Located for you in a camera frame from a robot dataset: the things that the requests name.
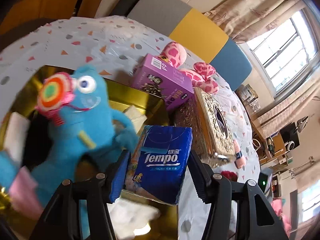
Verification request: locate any blue Tempo tissue pack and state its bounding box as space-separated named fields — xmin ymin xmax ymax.
xmin=125 ymin=125 xmax=193 ymax=205

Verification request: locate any gold ornate tissue box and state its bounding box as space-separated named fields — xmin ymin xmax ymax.
xmin=175 ymin=87 xmax=236 ymax=168

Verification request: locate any pink rolled towel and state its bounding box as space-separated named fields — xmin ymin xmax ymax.
xmin=233 ymin=139 xmax=247 ymax=169

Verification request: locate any wooden side table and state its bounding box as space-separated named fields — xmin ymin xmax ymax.
xmin=249 ymin=112 xmax=287 ymax=164

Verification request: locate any gold storage box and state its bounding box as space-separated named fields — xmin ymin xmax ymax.
xmin=1 ymin=65 xmax=178 ymax=239

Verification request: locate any pink spotted plush toy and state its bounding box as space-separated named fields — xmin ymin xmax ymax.
xmin=159 ymin=41 xmax=219 ymax=94

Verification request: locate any purple snack box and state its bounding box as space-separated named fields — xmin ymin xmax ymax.
xmin=130 ymin=54 xmax=194 ymax=112

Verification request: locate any small blue plush bear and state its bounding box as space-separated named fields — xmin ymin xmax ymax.
xmin=0 ymin=151 xmax=45 ymax=222

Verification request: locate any patterned light blue tablecloth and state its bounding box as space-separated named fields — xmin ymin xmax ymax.
xmin=1 ymin=16 xmax=260 ymax=239

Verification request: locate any window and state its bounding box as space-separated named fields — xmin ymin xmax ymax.
xmin=239 ymin=9 xmax=319 ymax=100

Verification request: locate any multicolour fabric chair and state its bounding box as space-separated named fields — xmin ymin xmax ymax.
xmin=111 ymin=0 xmax=252 ymax=91

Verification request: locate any beige patterned curtain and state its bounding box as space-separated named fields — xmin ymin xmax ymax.
xmin=204 ymin=0 xmax=305 ymax=44

